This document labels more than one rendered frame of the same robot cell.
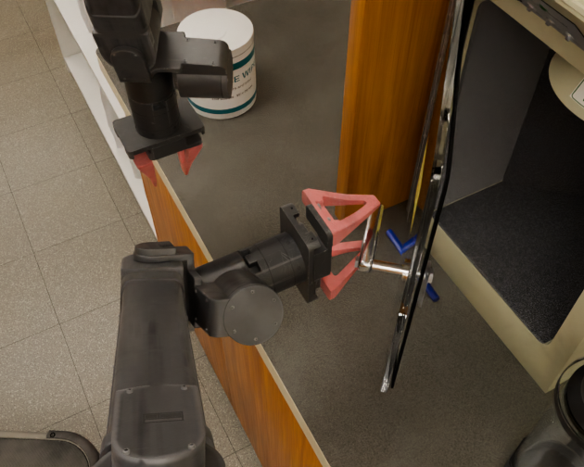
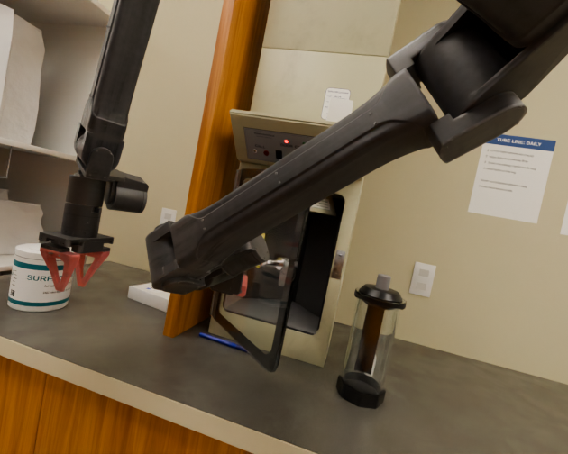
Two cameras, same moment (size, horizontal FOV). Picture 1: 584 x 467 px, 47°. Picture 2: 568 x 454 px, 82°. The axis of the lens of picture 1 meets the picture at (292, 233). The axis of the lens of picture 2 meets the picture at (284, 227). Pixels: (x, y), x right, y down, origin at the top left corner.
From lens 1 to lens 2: 0.59 m
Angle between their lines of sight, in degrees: 63
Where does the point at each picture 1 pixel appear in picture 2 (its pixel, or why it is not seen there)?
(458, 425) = (307, 390)
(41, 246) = not seen: outside the picture
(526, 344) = (305, 343)
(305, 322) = (187, 379)
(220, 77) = (143, 192)
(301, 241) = not seen: hidden behind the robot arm
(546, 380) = (322, 357)
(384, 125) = not seen: hidden behind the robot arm
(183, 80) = (120, 190)
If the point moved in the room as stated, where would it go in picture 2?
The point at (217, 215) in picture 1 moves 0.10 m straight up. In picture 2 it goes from (77, 349) to (85, 303)
